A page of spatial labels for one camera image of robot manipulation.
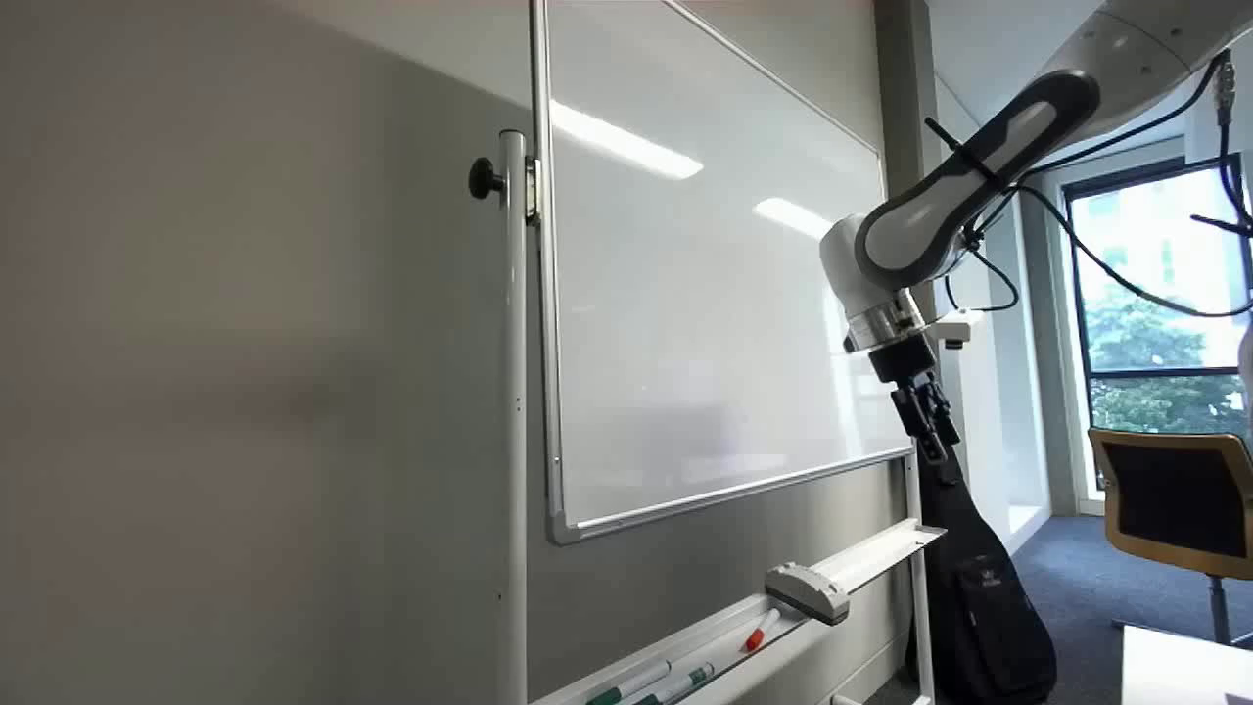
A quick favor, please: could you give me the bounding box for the black framed window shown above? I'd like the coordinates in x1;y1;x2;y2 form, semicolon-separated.
1062;152;1253;513

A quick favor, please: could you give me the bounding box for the large whiteboard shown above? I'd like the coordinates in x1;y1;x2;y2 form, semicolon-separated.
525;0;917;548

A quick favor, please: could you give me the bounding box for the black guitar bag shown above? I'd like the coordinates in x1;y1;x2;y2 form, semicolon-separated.
914;387;1062;705

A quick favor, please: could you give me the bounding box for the grey whiteboard eraser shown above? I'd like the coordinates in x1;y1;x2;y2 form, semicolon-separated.
759;558;855;626

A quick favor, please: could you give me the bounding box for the black stand knob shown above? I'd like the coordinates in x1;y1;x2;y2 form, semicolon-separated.
465;152;511;207

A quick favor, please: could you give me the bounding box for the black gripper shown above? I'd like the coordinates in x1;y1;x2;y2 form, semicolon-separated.
867;332;962;463

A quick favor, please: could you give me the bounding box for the red capped whiteboard marker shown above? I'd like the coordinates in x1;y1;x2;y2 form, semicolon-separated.
708;621;776;677

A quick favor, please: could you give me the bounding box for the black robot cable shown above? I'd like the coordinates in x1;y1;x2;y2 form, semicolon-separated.
919;50;1253;325

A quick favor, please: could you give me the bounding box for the white stand pole with knob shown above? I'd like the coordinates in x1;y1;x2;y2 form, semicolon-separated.
493;125;538;705

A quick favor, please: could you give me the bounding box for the blue cable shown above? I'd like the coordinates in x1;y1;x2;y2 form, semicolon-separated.
1188;56;1253;246

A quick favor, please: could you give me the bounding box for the white whiteboard tray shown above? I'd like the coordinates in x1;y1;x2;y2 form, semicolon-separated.
534;515;952;705

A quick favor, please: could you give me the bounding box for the white table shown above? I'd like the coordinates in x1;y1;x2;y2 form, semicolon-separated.
1118;621;1253;705

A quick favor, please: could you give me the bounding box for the green capped whiteboard marker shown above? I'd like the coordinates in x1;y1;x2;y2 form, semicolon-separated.
639;663;721;705
583;658;677;705

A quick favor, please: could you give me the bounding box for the wooden chair black seat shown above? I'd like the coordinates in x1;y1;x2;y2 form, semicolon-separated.
1088;425;1253;641

